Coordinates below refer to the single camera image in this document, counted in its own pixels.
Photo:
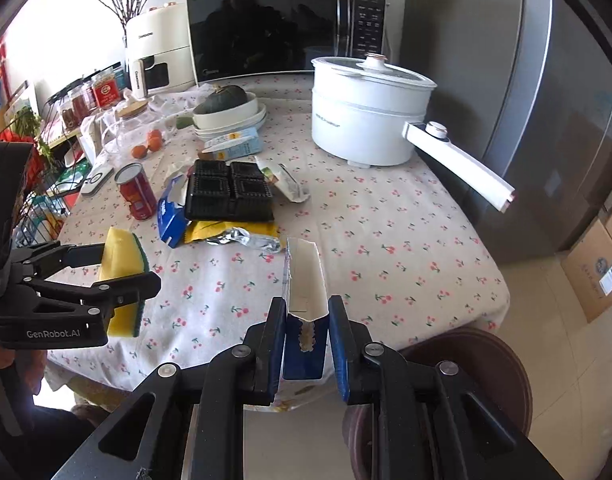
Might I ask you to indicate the blue white carton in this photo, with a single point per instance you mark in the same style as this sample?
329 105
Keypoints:
306 285

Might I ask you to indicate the dark green pumpkin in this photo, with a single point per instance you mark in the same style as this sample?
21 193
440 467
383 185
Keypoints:
223 101

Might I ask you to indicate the cardboard box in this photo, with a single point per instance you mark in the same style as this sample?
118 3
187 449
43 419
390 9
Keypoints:
593 270

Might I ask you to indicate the light blue milk carton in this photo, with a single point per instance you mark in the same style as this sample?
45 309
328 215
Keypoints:
236 146

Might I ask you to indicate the white remote control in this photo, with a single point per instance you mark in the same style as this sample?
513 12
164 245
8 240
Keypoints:
95 180

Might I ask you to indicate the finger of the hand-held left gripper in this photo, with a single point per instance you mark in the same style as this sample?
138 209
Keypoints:
116 290
66 256

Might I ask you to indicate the blue tissue packet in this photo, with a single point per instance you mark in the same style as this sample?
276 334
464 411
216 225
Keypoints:
171 217

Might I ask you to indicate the black glass microwave oven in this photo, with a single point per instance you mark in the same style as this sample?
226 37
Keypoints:
266 30

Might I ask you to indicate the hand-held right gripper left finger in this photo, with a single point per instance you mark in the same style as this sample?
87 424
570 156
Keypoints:
277 345

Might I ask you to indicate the grey refrigerator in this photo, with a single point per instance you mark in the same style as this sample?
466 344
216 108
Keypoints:
500 85

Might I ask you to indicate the black plastic tray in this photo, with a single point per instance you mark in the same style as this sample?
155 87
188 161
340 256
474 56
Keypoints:
228 190

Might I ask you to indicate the brown round stool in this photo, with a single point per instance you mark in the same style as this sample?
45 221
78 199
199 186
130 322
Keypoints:
480 375

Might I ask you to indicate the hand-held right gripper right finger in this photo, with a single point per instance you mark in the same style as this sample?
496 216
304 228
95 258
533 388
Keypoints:
339 347

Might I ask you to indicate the glass jar with wooden lid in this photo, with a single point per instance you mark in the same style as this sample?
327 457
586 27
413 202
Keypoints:
133 112

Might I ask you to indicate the white electric cooking pot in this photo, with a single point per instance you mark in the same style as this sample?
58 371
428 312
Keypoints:
361 120

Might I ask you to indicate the yellow green sponge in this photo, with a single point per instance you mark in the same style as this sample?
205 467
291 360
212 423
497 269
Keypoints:
120 255

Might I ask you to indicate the white crumpled wrapper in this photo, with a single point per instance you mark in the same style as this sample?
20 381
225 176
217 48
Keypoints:
281 180

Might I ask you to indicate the red drink can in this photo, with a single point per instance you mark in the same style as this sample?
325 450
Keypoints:
136 192

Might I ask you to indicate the red label jar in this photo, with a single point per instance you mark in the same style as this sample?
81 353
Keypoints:
106 91

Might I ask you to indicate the yellow foil snack wrapper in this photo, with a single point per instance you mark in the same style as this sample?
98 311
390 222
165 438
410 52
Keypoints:
236 234

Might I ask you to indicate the cream air fryer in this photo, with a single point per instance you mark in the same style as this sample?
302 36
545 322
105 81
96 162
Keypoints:
156 40

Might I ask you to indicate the clear plastic bag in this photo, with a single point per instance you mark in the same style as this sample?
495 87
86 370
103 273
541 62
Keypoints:
116 135

